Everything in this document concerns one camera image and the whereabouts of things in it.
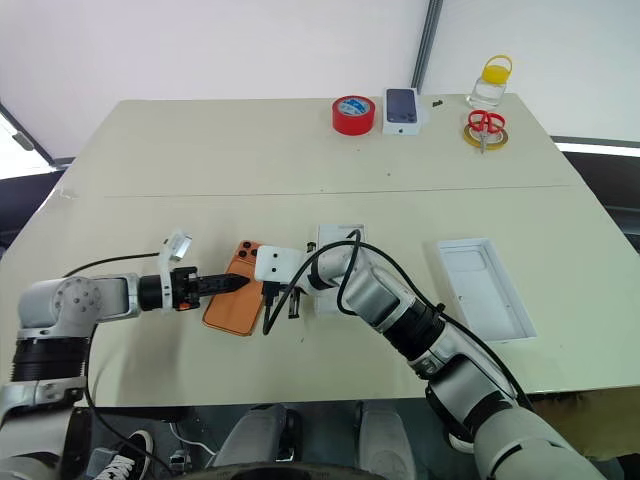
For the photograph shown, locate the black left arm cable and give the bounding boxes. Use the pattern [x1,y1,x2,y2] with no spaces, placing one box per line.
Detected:
[62,252,174,475]

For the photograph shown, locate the white floor cable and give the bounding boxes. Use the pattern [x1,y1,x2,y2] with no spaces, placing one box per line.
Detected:
[168,422,218,457]

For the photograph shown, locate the yellow tape roll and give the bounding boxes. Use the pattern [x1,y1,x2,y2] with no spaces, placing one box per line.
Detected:
[462,121,512,149]

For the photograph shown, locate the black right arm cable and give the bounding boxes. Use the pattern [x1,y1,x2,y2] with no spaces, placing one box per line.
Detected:
[261,228,535,412]

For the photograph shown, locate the orange smartphone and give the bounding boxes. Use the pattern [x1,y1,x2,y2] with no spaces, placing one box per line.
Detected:
[201,239,267,338]

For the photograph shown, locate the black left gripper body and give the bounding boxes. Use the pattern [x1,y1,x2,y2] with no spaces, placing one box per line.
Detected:
[169,266,202,312]

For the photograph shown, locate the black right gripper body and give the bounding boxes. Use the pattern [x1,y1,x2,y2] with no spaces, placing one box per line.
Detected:
[261,279,307,303]

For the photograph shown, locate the grey metal pole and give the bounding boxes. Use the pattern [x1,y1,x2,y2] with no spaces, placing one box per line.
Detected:
[409,0,445,95]

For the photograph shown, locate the phone box with purple print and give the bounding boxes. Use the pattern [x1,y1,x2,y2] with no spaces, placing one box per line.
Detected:
[381,87,432,137]

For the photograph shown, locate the white phone box lid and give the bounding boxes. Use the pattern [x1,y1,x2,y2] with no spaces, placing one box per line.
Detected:
[315,223,372,317]

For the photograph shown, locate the clear jar with yellow lid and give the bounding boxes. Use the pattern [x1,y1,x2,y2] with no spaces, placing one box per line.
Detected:
[466,54,514,110]

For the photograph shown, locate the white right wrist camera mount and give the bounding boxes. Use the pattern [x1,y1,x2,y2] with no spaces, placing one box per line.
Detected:
[253,245,307,285]

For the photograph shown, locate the black and white sneaker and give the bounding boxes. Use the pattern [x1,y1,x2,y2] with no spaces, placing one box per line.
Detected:
[93,429,155,480]

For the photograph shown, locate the grey rounded robot leg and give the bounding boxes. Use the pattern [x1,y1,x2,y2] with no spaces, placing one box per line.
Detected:
[355,399,418,480]
[205,402,303,474]

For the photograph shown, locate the red handled scissors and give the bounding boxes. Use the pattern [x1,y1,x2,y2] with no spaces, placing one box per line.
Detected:
[466,109,506,155]

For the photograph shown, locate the grey window frame bar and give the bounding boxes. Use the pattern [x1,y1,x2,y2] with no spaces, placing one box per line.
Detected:
[0,99,57,169]

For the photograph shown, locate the white phone box base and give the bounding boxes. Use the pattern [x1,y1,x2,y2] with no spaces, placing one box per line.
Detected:
[436,237,539,345]

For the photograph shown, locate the red tape roll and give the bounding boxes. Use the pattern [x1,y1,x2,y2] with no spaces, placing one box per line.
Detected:
[331,94,377,138]

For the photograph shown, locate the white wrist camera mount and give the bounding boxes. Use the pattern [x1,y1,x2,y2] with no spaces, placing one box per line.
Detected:
[158,229,194,312]
[253,245,307,285]

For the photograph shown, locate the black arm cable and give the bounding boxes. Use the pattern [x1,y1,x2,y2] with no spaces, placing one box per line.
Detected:
[261,228,535,412]
[62,252,174,475]

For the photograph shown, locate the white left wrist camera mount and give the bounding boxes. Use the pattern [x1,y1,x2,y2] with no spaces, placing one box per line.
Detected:
[158,229,194,312]

